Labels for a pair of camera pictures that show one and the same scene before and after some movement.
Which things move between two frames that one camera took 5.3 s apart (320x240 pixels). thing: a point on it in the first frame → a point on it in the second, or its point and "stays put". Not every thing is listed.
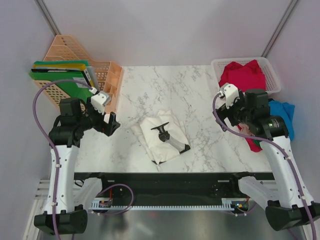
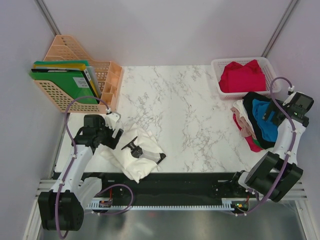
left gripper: (107, 128) → (111, 142)
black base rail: (169, 185) stays put
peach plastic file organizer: (107, 73) stays put
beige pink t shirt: (245, 129) stays put
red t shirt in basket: (247, 77) stays put
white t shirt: (160, 151) → (136, 168)
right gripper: (222, 112) → (274, 106)
